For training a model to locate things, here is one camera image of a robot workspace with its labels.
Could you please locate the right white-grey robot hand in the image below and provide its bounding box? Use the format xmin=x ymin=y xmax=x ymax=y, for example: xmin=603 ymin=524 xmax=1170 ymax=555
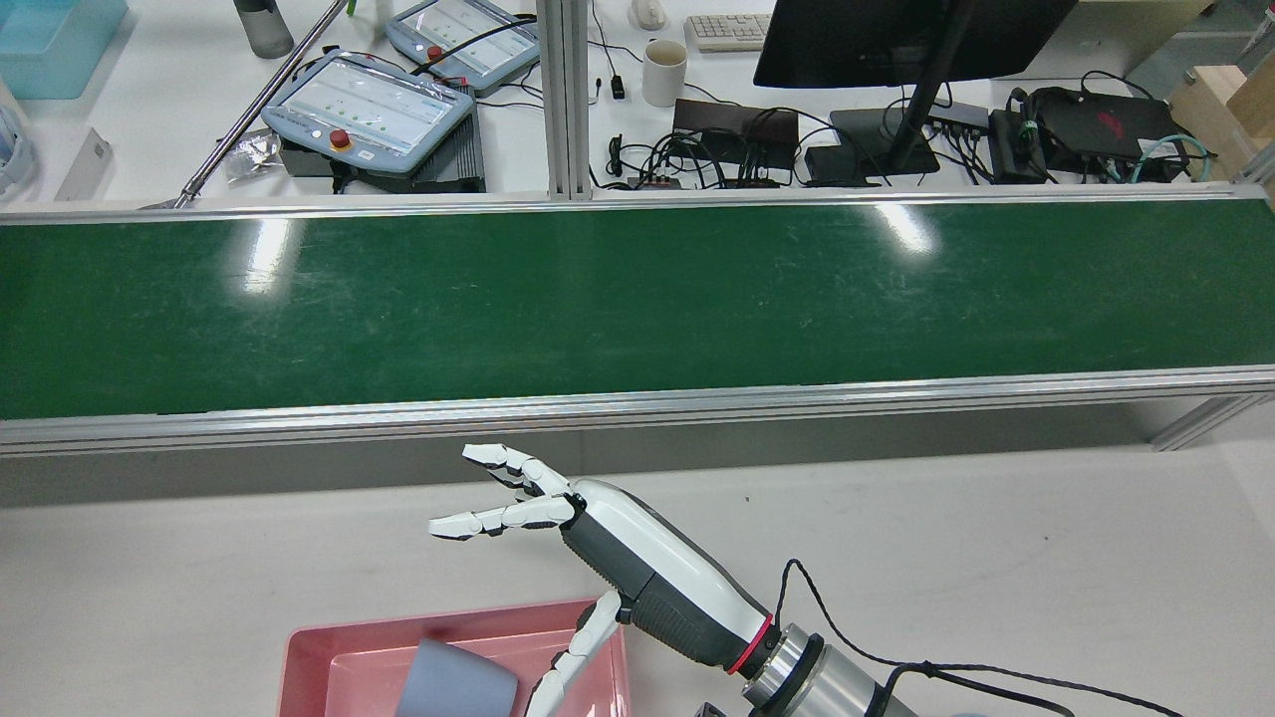
xmin=428 ymin=443 xmax=777 ymax=717

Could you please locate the blue-grey plastic cup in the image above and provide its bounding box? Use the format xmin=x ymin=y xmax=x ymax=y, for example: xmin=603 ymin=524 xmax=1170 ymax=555
xmin=393 ymin=637 xmax=520 ymax=717

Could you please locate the pink plastic box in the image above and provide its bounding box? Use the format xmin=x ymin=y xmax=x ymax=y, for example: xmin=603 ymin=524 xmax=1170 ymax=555
xmin=279 ymin=597 xmax=634 ymax=717

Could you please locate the dark brown flat box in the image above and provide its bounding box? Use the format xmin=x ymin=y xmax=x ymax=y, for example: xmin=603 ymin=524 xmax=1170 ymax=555
xmin=672 ymin=98 xmax=800 ymax=170

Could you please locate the wooden box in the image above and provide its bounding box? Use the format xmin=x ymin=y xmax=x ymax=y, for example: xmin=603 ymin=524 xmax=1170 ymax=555
xmin=1167 ymin=65 xmax=1275 ymax=180

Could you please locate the green conveyor belt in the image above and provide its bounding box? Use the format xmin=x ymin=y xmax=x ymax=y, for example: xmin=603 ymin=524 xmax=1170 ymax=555
xmin=0 ymin=189 xmax=1275 ymax=459

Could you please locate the black power adapter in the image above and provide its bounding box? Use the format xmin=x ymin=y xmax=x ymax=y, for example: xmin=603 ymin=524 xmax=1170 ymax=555
xmin=805 ymin=144 xmax=868 ymax=186

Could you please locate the white mug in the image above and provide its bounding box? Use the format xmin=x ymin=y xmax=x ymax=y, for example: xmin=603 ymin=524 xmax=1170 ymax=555
xmin=641 ymin=38 xmax=689 ymax=109

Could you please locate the grey teach pendant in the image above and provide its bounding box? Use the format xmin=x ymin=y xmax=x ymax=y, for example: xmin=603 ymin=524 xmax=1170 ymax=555
xmin=261 ymin=50 xmax=476 ymax=177
xmin=384 ymin=0 xmax=542 ymax=98

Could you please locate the white keyboard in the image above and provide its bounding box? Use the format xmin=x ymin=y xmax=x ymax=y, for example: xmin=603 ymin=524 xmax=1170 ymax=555
xmin=685 ymin=13 xmax=773 ymax=53

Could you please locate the black usb hub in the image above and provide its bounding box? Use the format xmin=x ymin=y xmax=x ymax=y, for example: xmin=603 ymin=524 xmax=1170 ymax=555
xmin=926 ymin=100 xmax=992 ymax=136

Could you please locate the black monitor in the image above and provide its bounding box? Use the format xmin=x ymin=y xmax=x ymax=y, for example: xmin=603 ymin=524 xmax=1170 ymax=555
xmin=752 ymin=0 xmax=1079 ymax=177

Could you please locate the crumpled clear plastic bag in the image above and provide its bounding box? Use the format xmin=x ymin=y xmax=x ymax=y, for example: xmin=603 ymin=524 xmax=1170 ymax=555
xmin=221 ymin=129 xmax=283 ymax=185

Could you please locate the long metal rod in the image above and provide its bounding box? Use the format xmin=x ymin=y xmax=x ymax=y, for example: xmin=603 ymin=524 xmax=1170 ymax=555
xmin=177 ymin=0 xmax=352 ymax=208

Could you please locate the black mini computer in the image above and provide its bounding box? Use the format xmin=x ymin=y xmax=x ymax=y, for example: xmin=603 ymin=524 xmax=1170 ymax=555
xmin=1026 ymin=87 xmax=1188 ymax=184

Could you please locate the grey bottle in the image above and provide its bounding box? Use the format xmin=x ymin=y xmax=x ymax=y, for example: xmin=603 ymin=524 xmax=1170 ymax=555
xmin=233 ymin=0 xmax=296 ymax=59

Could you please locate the clear plastic container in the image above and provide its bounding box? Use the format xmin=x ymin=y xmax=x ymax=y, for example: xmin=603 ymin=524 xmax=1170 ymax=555
xmin=0 ymin=100 xmax=37 ymax=196

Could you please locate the translucent blue bin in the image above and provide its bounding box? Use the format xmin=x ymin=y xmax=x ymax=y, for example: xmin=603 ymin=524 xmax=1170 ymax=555
xmin=0 ymin=0 xmax=128 ymax=101

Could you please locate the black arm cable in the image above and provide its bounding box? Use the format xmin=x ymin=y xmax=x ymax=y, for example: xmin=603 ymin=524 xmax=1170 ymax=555
xmin=772 ymin=559 xmax=1188 ymax=717

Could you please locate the aluminium frame post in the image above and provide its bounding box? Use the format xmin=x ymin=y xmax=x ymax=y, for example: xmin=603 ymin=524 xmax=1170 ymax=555
xmin=536 ymin=0 xmax=596 ymax=202

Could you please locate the teal cable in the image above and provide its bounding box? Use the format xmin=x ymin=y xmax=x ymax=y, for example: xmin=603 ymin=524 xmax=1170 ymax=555
xmin=1131 ymin=133 xmax=1217 ymax=186

